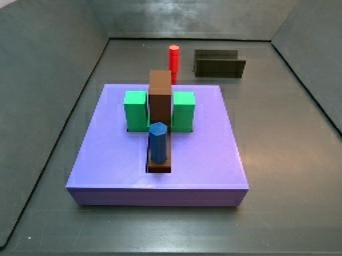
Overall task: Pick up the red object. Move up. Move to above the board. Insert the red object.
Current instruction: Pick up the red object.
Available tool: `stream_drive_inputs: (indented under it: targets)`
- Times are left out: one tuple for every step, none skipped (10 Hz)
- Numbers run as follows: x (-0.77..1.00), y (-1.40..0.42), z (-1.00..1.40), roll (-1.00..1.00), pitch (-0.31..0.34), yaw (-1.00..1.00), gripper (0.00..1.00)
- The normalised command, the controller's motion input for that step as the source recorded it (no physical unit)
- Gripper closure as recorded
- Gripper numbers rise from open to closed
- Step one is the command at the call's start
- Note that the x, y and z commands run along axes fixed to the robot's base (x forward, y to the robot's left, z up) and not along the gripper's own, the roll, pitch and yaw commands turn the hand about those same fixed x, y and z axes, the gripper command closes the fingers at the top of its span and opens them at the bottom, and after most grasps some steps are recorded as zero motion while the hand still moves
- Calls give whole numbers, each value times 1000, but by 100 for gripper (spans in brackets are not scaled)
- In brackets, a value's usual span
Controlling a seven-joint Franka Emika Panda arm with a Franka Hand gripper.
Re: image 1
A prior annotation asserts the red cylinder peg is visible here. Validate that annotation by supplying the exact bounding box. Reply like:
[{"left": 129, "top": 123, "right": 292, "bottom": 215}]
[{"left": 168, "top": 45, "right": 180, "bottom": 84}]

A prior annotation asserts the purple board base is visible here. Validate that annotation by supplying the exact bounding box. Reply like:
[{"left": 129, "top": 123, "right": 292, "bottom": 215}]
[{"left": 67, "top": 84, "right": 248, "bottom": 206}]

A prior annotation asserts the blue hexagonal peg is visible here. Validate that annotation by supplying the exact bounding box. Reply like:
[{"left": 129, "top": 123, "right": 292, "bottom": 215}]
[{"left": 148, "top": 122, "right": 168, "bottom": 164}]

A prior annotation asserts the green right block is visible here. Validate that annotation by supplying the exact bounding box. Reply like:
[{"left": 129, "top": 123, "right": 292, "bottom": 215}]
[{"left": 172, "top": 91, "right": 195, "bottom": 132}]

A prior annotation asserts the green block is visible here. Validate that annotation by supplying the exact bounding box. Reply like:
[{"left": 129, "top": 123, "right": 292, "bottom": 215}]
[
  {"left": 172, "top": 91, "right": 195, "bottom": 132},
  {"left": 123, "top": 91, "right": 148, "bottom": 132}
]

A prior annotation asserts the green left block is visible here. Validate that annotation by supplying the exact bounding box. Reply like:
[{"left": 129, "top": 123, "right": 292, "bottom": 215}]
[{"left": 123, "top": 91, "right": 148, "bottom": 132}]

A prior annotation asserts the brown tall block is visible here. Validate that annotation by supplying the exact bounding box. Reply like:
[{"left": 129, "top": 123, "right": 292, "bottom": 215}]
[{"left": 147, "top": 70, "right": 172, "bottom": 173}]

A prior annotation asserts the black angle bracket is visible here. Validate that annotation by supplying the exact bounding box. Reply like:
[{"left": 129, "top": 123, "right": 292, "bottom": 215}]
[{"left": 194, "top": 49, "right": 246, "bottom": 78}]

